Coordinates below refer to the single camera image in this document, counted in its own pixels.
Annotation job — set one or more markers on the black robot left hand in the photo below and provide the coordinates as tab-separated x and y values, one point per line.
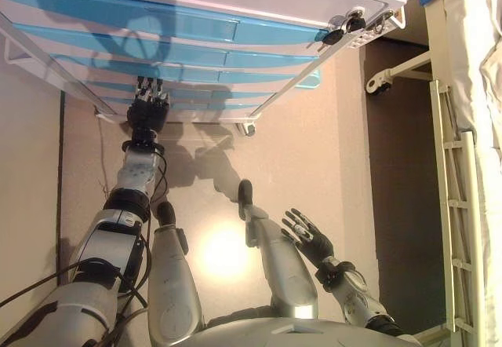
147	113

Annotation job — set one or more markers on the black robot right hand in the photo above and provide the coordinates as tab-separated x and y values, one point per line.
319	250

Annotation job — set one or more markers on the white cart drawer blue front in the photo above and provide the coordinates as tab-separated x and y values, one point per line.
259	77

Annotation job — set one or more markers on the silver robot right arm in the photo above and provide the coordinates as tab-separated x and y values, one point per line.
355	296

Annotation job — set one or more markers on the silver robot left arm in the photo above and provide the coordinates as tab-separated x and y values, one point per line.
133	174

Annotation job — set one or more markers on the white cart caster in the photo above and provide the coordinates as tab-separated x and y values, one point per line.
248	129

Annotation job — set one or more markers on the light blue plastic bin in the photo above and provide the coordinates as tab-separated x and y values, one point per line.
310	80

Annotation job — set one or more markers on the bed caster wheel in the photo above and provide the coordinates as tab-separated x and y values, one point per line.
378	86

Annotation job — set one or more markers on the black cart keys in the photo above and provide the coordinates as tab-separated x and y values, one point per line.
333	37

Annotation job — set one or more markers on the white mesh basket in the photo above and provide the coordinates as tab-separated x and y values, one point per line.
362	41

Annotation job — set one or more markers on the silver cart side latch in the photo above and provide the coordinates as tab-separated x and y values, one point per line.
380	19

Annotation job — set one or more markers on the white hospital bed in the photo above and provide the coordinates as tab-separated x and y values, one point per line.
470	48

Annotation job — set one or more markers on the cream bed side rail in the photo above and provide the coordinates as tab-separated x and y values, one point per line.
468	158

